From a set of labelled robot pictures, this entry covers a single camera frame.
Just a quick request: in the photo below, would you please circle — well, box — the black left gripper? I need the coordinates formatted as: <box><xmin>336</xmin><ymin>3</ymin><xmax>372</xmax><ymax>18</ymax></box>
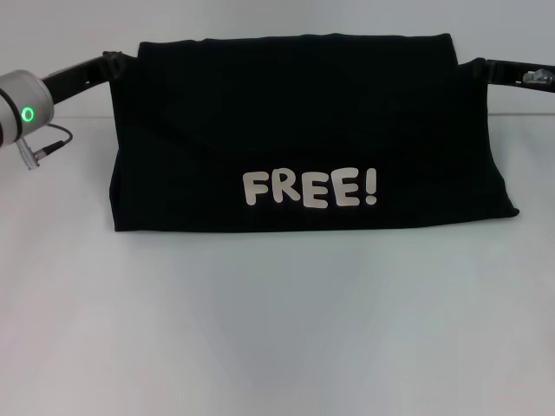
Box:
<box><xmin>41</xmin><ymin>50</ymin><xmax>130</xmax><ymax>105</ymax></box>

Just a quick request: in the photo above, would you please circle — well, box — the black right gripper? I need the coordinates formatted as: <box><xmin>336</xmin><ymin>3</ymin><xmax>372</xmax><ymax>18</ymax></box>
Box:
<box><xmin>471</xmin><ymin>56</ymin><xmax>555</xmax><ymax>94</ymax></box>

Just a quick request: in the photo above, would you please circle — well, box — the black t-shirt with FREE print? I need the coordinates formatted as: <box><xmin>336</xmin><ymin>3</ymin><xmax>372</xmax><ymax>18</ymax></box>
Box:
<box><xmin>107</xmin><ymin>32</ymin><xmax>520</xmax><ymax>234</ymax></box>

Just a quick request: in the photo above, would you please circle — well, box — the right arm gripper cable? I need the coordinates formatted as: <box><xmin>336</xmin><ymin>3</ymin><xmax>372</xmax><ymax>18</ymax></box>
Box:
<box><xmin>522</xmin><ymin>68</ymin><xmax>552</xmax><ymax>85</ymax></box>

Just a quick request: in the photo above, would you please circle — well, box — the arm gripper cable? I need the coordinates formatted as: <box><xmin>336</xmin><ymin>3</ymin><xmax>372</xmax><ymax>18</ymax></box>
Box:
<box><xmin>16</xmin><ymin>123</ymin><xmax>74</xmax><ymax>171</ymax></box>
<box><xmin>522</xmin><ymin>68</ymin><xmax>552</xmax><ymax>85</ymax></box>

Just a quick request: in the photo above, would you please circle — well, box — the left arm gripper cable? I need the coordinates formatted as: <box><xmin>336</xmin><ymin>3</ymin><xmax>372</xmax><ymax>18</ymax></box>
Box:
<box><xmin>16</xmin><ymin>123</ymin><xmax>74</xmax><ymax>171</ymax></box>

